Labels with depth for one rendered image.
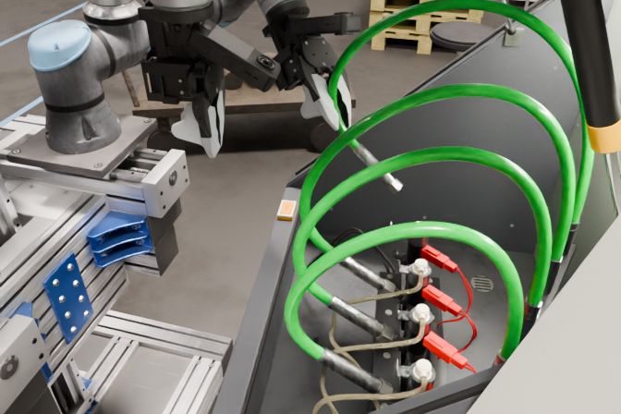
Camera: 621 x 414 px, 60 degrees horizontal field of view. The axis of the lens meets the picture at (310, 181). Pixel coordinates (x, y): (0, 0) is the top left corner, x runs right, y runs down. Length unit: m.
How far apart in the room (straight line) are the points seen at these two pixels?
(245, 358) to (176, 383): 0.93
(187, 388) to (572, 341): 1.45
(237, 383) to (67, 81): 0.66
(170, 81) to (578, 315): 0.52
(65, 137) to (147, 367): 0.87
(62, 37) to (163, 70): 0.48
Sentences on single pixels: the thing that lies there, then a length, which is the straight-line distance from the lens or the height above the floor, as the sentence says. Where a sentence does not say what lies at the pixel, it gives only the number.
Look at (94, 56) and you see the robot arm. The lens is 1.16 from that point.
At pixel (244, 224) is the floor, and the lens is 2.57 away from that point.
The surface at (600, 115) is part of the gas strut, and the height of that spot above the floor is 1.48.
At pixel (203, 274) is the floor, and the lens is 2.35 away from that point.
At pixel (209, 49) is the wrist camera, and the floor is 1.38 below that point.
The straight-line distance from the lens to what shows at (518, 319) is 0.56.
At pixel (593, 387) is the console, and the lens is 0.34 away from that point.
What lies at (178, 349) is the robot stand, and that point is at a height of 0.23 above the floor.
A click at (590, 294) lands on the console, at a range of 0.35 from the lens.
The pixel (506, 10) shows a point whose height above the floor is 1.42.
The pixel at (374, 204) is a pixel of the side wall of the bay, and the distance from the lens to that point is 1.16.
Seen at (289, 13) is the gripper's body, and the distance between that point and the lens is 0.89.
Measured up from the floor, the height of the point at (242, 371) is 0.95.
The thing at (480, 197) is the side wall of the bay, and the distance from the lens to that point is 1.15.
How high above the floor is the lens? 1.62
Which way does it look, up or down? 35 degrees down
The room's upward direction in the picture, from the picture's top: straight up
